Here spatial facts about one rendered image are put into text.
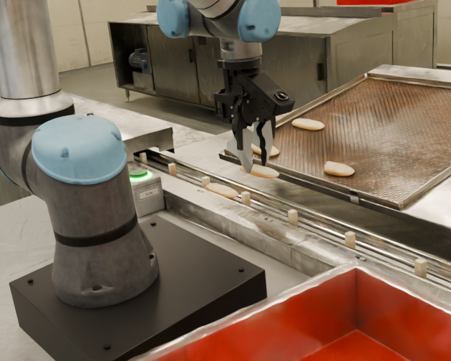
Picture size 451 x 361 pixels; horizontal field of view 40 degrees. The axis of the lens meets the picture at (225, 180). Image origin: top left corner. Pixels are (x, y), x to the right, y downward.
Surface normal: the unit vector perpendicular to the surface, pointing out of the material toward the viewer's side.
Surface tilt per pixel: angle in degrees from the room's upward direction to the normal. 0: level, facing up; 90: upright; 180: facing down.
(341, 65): 90
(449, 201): 10
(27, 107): 47
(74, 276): 76
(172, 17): 90
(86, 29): 90
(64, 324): 4
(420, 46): 91
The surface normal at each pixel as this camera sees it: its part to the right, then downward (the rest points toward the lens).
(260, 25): 0.64, 0.25
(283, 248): -0.80, 0.28
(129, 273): 0.58, -0.04
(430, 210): -0.23, -0.87
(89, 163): 0.42, 0.29
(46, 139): -0.02, -0.87
